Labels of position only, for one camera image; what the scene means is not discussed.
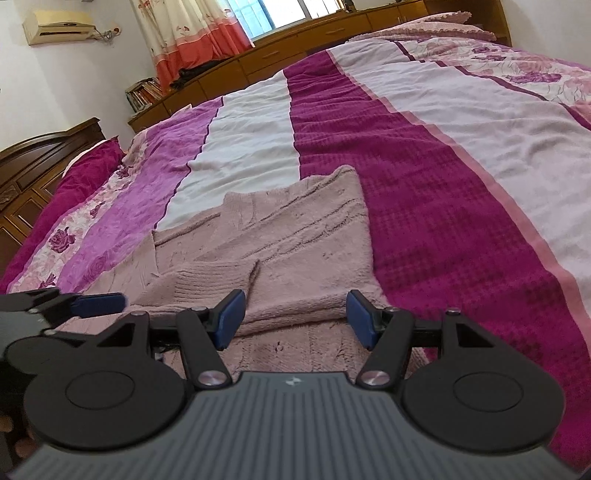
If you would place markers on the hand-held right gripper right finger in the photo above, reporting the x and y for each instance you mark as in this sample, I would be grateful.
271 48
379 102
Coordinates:
361 318

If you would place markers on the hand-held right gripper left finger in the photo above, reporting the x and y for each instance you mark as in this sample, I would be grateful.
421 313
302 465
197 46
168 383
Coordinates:
231 318

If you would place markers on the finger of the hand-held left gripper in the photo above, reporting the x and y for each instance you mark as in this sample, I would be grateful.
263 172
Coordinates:
99 303
50 331

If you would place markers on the pink knitted sweater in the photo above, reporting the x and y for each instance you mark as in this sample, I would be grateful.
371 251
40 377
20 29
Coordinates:
300 240

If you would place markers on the person's left hand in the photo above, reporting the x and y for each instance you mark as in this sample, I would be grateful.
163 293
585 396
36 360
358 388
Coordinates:
22 445

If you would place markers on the magenta velvet pillow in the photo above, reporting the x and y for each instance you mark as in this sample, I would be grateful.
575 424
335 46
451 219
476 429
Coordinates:
69 189

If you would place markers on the magenta and white striped bedspread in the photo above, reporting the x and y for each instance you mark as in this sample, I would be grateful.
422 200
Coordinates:
415 207

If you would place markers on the carved wooden headboard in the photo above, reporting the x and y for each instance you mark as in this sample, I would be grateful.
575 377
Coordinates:
27 170

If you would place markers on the row of books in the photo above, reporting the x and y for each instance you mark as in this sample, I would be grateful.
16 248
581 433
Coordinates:
144 92

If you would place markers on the dark cloth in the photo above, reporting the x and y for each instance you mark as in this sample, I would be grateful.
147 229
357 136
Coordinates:
198 71

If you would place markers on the floral orange curtain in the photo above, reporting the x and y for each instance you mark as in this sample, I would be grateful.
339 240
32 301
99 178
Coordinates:
184 37

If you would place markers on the wooden drawer cabinet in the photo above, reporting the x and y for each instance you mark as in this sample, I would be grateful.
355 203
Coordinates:
286 44

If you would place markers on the pink textured pillow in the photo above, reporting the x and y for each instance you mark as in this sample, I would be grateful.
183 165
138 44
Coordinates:
429 26

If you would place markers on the window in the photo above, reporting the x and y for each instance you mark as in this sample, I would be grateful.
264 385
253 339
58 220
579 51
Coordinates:
286 14

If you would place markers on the wall air conditioner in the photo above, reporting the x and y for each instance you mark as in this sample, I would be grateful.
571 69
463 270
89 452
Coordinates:
57 25

